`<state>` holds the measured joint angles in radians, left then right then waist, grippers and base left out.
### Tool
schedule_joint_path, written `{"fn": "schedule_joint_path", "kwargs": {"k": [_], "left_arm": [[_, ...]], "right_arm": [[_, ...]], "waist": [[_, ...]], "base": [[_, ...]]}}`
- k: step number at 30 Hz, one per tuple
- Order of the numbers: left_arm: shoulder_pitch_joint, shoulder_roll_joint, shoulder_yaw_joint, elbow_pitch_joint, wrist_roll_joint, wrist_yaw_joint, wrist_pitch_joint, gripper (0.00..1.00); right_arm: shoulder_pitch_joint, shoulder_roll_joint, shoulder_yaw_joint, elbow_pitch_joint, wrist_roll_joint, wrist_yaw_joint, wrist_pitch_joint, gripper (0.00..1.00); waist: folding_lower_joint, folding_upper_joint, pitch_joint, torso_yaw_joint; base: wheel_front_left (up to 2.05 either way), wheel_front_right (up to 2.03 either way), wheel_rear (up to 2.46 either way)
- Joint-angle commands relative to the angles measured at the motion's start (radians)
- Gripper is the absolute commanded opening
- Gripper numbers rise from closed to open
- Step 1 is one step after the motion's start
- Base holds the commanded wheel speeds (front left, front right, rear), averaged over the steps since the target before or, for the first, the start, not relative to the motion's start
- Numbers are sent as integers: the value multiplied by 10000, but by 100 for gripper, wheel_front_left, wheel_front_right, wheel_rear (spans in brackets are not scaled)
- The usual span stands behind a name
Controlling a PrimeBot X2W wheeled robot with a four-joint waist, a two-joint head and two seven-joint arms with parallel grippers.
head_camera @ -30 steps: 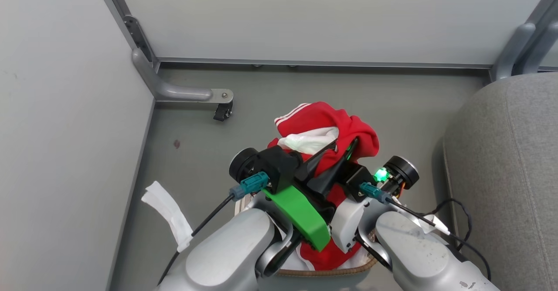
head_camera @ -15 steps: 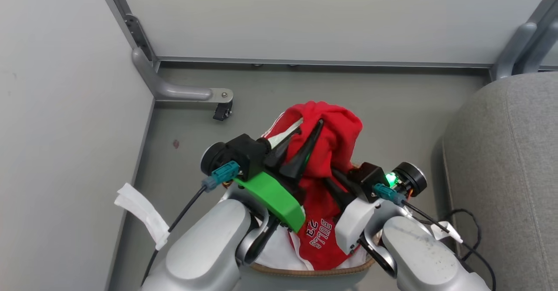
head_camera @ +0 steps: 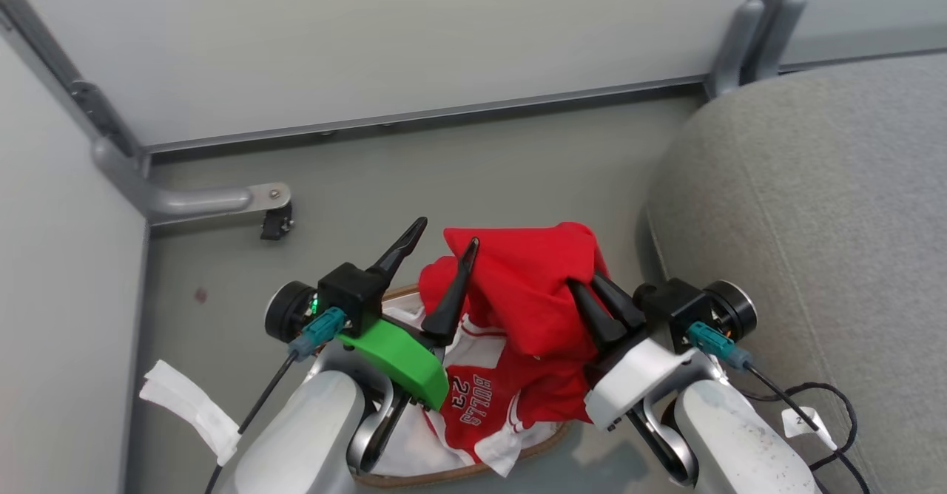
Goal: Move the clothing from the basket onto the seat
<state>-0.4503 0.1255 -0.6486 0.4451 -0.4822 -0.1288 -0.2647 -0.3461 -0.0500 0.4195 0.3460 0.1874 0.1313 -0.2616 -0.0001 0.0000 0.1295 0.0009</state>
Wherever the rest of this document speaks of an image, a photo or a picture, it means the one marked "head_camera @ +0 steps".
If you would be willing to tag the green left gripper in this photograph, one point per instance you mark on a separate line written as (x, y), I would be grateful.
(396, 361)

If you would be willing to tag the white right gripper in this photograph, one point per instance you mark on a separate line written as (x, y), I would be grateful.
(636, 376)

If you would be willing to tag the plain red garment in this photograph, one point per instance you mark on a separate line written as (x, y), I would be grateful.
(533, 287)

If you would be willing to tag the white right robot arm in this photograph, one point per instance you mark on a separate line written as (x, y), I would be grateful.
(732, 442)

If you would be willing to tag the brown rimmed laundry basket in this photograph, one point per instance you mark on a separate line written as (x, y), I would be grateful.
(459, 474)

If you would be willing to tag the red white Bulls jersey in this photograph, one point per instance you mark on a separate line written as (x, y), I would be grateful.
(488, 405)

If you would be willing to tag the black caster wheel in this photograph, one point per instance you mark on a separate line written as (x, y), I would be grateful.
(277, 224)

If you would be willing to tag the grey sofa cushion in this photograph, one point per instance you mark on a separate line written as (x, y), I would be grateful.
(828, 228)

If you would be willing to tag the grey metal partition foot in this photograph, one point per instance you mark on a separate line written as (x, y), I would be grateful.
(192, 200)

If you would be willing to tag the white tape strip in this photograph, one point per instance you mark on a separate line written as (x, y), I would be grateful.
(192, 409)

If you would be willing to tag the grey partition posts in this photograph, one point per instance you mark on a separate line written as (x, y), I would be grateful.
(755, 32)

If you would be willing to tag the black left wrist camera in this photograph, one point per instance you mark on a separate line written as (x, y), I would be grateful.
(351, 291)

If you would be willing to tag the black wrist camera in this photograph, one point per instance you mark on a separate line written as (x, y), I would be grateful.
(351, 291)
(684, 303)

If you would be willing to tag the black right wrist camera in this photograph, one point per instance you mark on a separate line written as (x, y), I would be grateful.
(684, 303)

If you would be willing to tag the grey partition bottom rail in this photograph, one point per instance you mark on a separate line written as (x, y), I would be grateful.
(414, 117)

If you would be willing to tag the grey slanted partition frame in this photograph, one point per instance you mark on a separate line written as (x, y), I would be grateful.
(66, 72)

